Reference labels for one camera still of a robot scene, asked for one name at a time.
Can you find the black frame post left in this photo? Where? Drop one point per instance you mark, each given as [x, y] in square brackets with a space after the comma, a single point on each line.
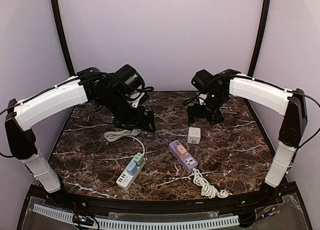
[61, 36]

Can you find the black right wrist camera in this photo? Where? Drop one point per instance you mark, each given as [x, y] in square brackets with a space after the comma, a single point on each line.
[201, 79]

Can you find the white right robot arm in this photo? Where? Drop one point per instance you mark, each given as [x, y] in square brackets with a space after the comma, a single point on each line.
[284, 121]

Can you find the white slotted cable duct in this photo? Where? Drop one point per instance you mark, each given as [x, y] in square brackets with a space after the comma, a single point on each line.
[137, 222]

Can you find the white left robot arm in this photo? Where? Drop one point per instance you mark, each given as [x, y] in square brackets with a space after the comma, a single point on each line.
[122, 93]

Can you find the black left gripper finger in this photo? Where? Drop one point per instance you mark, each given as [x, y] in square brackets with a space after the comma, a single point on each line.
[129, 126]
[150, 122]

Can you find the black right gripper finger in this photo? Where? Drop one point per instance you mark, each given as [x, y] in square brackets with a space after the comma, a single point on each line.
[215, 118]
[194, 112]

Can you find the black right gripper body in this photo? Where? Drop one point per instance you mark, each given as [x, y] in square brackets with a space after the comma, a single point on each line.
[205, 113]

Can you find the white cube socket adapter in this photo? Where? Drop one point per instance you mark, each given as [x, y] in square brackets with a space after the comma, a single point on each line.
[194, 135]

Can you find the blue plug adapter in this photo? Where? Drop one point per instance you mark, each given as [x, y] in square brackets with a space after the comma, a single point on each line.
[131, 168]

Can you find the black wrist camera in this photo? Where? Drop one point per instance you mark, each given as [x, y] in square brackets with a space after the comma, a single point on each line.
[129, 76]
[201, 79]

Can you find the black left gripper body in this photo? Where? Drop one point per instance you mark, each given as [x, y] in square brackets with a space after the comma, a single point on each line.
[137, 118]

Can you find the black front table rail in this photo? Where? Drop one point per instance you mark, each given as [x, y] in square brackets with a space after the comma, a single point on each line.
[243, 204]

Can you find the white power strip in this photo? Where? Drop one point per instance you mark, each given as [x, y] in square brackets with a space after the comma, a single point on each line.
[124, 181]

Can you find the purple power strip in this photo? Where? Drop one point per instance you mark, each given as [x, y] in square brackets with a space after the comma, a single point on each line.
[189, 162]

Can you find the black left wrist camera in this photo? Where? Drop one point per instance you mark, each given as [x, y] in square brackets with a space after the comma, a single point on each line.
[129, 76]

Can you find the pink plug adapter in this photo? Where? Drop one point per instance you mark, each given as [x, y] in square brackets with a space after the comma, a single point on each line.
[181, 151]

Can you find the green plug adapter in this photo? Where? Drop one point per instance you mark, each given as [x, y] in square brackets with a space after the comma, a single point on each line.
[138, 159]

